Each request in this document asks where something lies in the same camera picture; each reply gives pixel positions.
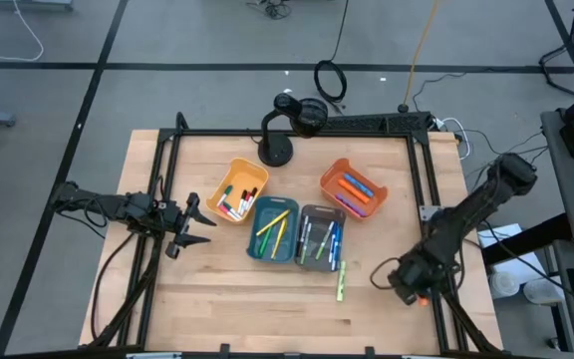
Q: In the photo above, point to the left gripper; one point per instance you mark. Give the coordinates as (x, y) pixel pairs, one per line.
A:
(180, 219)

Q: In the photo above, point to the clear plastic cup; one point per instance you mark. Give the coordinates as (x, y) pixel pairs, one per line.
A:
(503, 284)
(541, 291)

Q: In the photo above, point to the blue highlighter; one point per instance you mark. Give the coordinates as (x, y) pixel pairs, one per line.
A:
(358, 185)

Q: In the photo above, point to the black aluminium table frame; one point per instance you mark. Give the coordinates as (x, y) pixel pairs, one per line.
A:
(292, 132)

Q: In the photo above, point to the orange plastic bin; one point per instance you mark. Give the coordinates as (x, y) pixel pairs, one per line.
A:
(331, 187)

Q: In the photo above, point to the purple highlighter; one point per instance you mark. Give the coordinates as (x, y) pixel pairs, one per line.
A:
(348, 202)

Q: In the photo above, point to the black scanner on stand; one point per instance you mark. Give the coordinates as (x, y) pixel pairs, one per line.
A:
(274, 149)

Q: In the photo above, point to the green white pen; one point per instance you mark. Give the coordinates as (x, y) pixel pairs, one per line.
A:
(307, 243)
(325, 240)

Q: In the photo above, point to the yellow highlighter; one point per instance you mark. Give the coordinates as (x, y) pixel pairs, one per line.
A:
(273, 223)
(279, 238)

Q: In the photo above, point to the black white marker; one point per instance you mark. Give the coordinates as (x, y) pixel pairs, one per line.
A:
(247, 199)
(252, 194)

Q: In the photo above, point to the pink white marker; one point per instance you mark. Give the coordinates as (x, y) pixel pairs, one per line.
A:
(229, 212)

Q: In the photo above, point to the teal plastic bin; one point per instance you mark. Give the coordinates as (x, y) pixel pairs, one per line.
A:
(289, 247)

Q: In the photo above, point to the green white marker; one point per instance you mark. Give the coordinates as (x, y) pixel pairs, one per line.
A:
(225, 195)

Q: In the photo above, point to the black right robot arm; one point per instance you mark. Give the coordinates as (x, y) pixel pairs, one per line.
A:
(466, 214)

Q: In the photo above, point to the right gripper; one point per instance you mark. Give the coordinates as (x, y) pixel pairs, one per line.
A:
(414, 279)

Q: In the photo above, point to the grey side table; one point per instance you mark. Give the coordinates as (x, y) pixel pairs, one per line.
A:
(573, 199)

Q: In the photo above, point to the white paper sheet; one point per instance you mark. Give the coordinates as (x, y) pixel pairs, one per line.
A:
(503, 234)

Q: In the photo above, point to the grey translucent plastic bin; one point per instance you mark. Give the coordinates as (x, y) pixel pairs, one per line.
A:
(319, 261)

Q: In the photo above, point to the blue white pen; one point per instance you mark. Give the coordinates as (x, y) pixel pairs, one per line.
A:
(333, 247)
(338, 249)

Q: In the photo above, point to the white slim pen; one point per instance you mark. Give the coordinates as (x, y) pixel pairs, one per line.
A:
(302, 237)

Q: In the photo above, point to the yellow plastic bin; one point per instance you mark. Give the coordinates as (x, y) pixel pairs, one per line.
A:
(242, 174)

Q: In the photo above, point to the orange highlighter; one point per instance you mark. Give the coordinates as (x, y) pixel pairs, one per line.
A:
(353, 191)
(422, 301)

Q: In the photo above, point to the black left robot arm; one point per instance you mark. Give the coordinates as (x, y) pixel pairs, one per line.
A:
(112, 207)

